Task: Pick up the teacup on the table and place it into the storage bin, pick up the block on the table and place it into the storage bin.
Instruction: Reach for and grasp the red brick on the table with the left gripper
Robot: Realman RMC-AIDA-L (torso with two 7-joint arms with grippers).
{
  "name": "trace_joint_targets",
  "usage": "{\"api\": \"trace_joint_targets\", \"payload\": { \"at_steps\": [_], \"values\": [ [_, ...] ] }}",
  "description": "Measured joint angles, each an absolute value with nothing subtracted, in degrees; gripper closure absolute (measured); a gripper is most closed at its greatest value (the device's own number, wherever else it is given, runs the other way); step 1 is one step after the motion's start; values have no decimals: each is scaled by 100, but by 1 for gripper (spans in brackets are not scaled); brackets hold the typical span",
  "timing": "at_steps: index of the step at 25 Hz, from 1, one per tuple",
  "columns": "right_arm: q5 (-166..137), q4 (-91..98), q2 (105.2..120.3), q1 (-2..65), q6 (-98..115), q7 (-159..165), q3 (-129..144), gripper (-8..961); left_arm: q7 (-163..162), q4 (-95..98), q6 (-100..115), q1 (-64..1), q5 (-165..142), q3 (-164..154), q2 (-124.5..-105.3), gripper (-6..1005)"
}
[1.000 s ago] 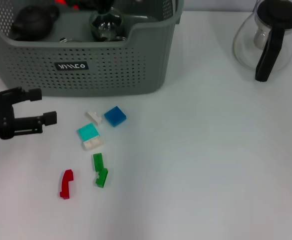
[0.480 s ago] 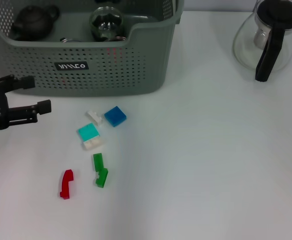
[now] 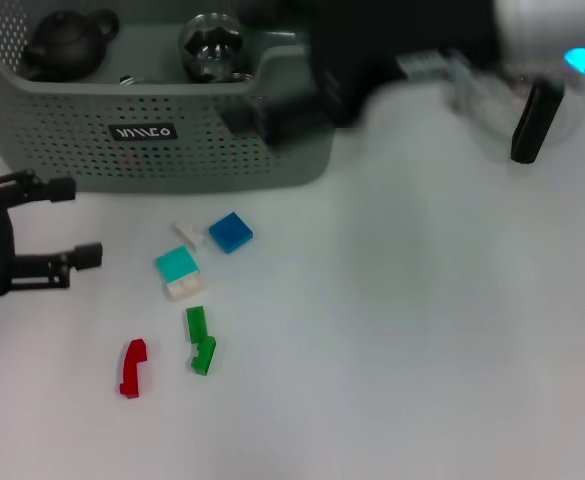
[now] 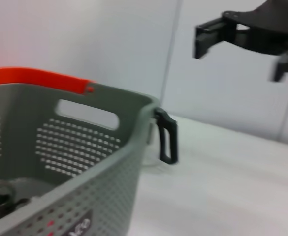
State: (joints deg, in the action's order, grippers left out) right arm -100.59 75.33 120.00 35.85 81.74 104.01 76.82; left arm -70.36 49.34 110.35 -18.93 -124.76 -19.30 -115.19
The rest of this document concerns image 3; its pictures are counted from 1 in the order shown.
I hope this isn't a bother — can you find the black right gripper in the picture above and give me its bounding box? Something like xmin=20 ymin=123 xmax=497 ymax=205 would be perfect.
xmin=224 ymin=0 xmax=503 ymax=147

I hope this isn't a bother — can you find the white building block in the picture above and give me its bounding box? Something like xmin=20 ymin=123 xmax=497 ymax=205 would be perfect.
xmin=165 ymin=273 xmax=207 ymax=303
xmin=172 ymin=222 xmax=205 ymax=250

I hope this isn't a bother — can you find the dark red curved block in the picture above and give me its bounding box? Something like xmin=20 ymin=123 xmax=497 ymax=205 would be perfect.
xmin=118 ymin=338 xmax=148 ymax=400

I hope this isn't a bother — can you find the green two-stud building block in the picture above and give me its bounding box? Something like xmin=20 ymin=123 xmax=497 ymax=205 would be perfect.
xmin=185 ymin=305 xmax=212 ymax=345

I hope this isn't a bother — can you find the green long building block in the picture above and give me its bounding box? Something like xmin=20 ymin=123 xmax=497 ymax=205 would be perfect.
xmin=190 ymin=335 xmax=218 ymax=376

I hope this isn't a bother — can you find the grey-green perforated storage bin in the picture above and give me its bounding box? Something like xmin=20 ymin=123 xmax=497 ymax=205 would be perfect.
xmin=0 ymin=0 xmax=371 ymax=194

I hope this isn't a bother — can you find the teal square building block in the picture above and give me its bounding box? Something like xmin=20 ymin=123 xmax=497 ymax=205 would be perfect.
xmin=154 ymin=246 xmax=203 ymax=284

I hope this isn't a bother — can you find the blue square building block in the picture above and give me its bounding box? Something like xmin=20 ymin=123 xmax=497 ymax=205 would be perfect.
xmin=208 ymin=212 xmax=254 ymax=255

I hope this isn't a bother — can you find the black clay teapot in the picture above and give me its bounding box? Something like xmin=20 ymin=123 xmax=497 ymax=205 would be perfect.
xmin=21 ymin=7 xmax=121 ymax=84

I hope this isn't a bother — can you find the glass pitcher black lid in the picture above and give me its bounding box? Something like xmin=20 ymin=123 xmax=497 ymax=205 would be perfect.
xmin=451 ymin=49 xmax=585 ymax=166

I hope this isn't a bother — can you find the right wrist cable with plug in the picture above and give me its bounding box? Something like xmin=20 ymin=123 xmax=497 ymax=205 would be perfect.
xmin=449 ymin=52 xmax=526 ymax=119

